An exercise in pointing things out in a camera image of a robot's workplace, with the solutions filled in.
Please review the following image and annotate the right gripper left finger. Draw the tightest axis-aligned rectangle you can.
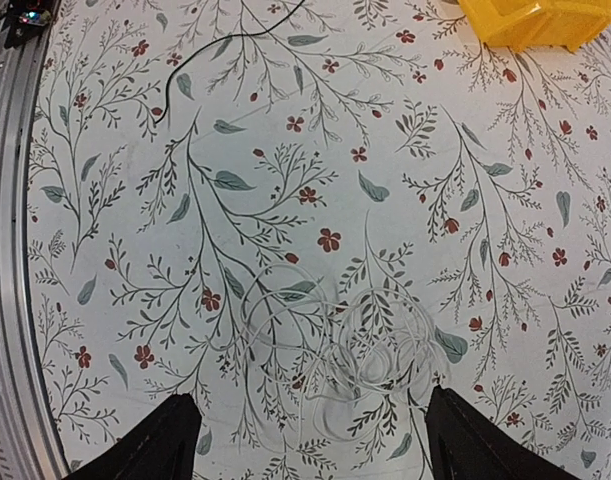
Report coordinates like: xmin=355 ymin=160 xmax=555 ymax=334
xmin=67 ymin=394 xmax=202 ymax=480

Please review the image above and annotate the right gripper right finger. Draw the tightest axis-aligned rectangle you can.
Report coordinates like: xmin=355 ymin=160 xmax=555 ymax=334
xmin=425 ymin=386 xmax=576 ymax=480

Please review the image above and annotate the white cable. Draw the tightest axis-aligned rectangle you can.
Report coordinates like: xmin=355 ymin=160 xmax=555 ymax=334
xmin=204 ymin=262 xmax=451 ymax=441

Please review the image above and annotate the black cable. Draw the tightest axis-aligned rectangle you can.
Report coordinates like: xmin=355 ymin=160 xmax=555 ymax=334
xmin=153 ymin=0 xmax=306 ymax=125

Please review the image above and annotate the floral tablecloth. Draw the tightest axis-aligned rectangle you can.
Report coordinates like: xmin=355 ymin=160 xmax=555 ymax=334
xmin=27 ymin=1 xmax=611 ymax=479

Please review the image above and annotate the right yellow bin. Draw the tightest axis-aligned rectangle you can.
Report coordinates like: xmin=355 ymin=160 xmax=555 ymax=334
xmin=458 ymin=0 xmax=611 ymax=52

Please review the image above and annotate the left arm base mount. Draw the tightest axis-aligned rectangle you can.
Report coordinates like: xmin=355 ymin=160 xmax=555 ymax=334
xmin=0 ymin=0 xmax=54 ymax=49

